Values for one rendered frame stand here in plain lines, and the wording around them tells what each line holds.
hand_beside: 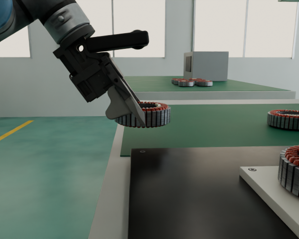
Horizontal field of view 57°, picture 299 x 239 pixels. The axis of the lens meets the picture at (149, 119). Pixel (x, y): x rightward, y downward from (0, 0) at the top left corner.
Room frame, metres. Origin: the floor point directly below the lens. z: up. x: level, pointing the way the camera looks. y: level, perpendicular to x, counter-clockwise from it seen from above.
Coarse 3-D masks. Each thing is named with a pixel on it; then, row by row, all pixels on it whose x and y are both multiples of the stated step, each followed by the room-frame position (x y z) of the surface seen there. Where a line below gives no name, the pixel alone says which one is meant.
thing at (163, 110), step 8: (144, 104) 0.58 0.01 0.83; (152, 104) 0.57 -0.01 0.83; (160, 104) 0.56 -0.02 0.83; (144, 112) 0.49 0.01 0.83; (152, 112) 0.49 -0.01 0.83; (160, 112) 0.50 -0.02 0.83; (168, 112) 0.52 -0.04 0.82; (120, 120) 0.51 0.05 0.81; (128, 120) 0.49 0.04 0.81; (136, 120) 0.49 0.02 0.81; (152, 120) 0.49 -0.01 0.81; (160, 120) 0.50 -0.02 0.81; (168, 120) 0.52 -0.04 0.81
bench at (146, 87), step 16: (128, 80) 2.60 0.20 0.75; (144, 80) 2.60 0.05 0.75; (160, 80) 2.60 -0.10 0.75; (144, 96) 1.59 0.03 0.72; (160, 96) 1.60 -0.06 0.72; (176, 96) 1.60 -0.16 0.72; (192, 96) 1.61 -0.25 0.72; (208, 96) 1.61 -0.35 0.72; (224, 96) 1.62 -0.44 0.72; (240, 96) 1.62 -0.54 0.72; (256, 96) 1.63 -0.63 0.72; (272, 96) 1.63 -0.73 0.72; (288, 96) 1.64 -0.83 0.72
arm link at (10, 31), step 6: (12, 0) 0.48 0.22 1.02; (18, 0) 0.48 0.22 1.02; (18, 6) 0.49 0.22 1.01; (24, 6) 0.49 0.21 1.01; (18, 12) 0.49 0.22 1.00; (24, 12) 0.49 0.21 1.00; (18, 18) 0.49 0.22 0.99; (24, 18) 0.50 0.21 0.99; (30, 18) 0.51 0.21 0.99; (12, 24) 0.45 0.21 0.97; (18, 24) 0.50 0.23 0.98; (24, 24) 0.51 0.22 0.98; (12, 30) 0.49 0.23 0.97; (18, 30) 0.51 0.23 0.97; (0, 36) 0.46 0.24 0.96; (6, 36) 0.49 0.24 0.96
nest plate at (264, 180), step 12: (240, 168) 0.34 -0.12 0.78; (252, 168) 0.34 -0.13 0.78; (264, 168) 0.34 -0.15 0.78; (276, 168) 0.34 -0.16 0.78; (252, 180) 0.30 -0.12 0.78; (264, 180) 0.30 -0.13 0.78; (276, 180) 0.30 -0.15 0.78; (264, 192) 0.27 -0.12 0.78; (276, 192) 0.27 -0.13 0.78; (288, 192) 0.27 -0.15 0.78; (276, 204) 0.25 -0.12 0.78; (288, 204) 0.24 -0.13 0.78; (288, 216) 0.23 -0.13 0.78
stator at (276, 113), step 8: (272, 112) 0.72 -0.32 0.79; (280, 112) 0.74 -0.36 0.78; (288, 112) 0.74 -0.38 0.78; (296, 112) 0.74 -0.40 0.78; (272, 120) 0.70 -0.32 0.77; (280, 120) 0.68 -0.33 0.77; (288, 120) 0.67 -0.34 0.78; (296, 120) 0.66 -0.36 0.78; (280, 128) 0.68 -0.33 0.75; (288, 128) 0.67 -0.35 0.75; (296, 128) 0.66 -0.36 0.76
